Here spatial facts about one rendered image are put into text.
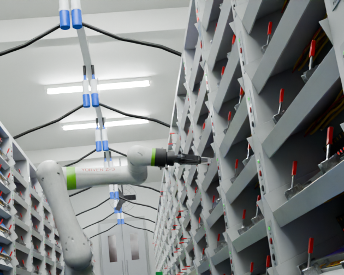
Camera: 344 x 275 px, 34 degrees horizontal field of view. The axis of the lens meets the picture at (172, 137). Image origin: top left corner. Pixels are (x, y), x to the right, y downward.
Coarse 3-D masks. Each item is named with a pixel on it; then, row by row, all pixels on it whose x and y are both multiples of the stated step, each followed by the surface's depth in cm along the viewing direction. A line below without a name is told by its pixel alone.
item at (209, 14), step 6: (210, 0) 219; (216, 0) 225; (222, 0) 228; (210, 6) 222; (216, 6) 230; (204, 12) 232; (210, 12) 225; (216, 12) 235; (204, 18) 235; (210, 18) 238; (216, 18) 241; (204, 24) 238
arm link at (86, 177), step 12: (84, 168) 280; (96, 168) 282; (108, 168) 283; (120, 168) 283; (84, 180) 278; (96, 180) 280; (108, 180) 281; (120, 180) 282; (132, 180) 282; (144, 180) 286
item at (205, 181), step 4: (212, 144) 236; (216, 160) 238; (212, 164) 248; (216, 164) 241; (212, 168) 251; (216, 168) 244; (208, 172) 264; (212, 172) 255; (216, 172) 250; (200, 176) 293; (204, 176) 294; (208, 176) 267; (212, 176) 258; (216, 176) 283; (200, 180) 293; (204, 180) 280; (208, 180) 271; (212, 180) 288; (204, 184) 284; (208, 184) 275; (204, 188) 288
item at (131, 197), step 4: (120, 160) 963; (120, 164) 961; (120, 192) 924; (120, 196) 920; (124, 196) 920; (128, 196) 921; (132, 196) 921; (120, 200) 914; (124, 200) 920; (120, 204) 917; (116, 208) 915; (120, 208) 914
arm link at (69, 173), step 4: (64, 168) 279; (68, 168) 279; (72, 168) 279; (64, 172) 276; (68, 172) 277; (72, 172) 277; (64, 176) 276; (68, 176) 276; (72, 176) 276; (68, 180) 276; (72, 180) 276; (68, 184) 277; (72, 184) 277; (68, 188) 278; (72, 188) 279
